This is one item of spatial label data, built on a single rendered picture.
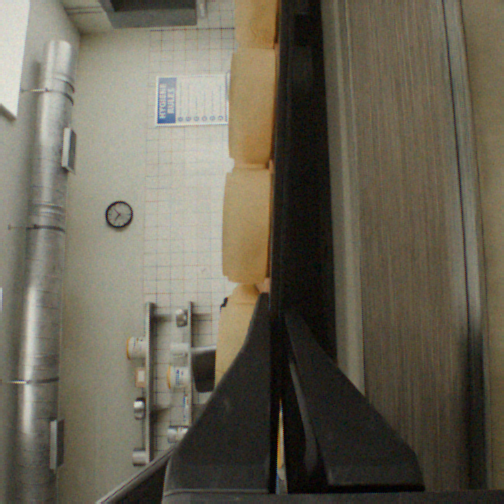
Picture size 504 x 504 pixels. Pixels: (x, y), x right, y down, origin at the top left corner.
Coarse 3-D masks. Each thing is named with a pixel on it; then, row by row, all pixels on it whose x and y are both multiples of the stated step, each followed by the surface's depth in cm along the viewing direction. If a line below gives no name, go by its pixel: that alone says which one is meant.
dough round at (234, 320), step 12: (228, 312) 16; (240, 312) 16; (252, 312) 16; (228, 324) 15; (240, 324) 15; (228, 336) 15; (240, 336) 15; (228, 348) 15; (216, 360) 15; (228, 360) 15; (216, 372) 15; (216, 384) 15
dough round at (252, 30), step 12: (240, 0) 16; (252, 0) 16; (264, 0) 16; (276, 0) 16; (240, 12) 16; (252, 12) 16; (264, 12) 16; (276, 12) 17; (240, 24) 17; (252, 24) 17; (264, 24) 17; (276, 24) 17; (240, 36) 18; (252, 36) 18; (264, 36) 17; (276, 36) 18
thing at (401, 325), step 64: (320, 0) 18; (384, 0) 18; (320, 64) 18; (384, 64) 18; (448, 64) 18; (320, 128) 19; (384, 128) 18; (448, 128) 18; (320, 192) 20; (384, 192) 17; (448, 192) 17; (384, 256) 17; (448, 256) 17; (384, 320) 17; (448, 320) 17; (384, 384) 17; (448, 384) 17; (448, 448) 17
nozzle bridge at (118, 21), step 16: (112, 0) 65; (128, 0) 67; (144, 0) 67; (160, 0) 67; (176, 0) 67; (192, 0) 67; (112, 16) 68; (128, 16) 68; (144, 16) 68; (160, 16) 68; (176, 16) 69; (192, 16) 69
